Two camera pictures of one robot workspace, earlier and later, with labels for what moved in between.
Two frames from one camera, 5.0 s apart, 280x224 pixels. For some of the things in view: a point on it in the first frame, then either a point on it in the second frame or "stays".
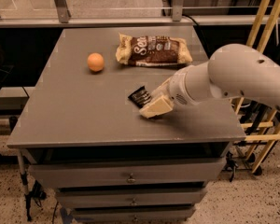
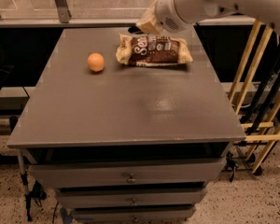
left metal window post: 63,14 stays
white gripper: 177,90 -> 170,12
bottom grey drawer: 133,216 stays
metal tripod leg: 25,183 stays
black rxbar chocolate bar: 140,97 -> 135,30
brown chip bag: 150,50 stays
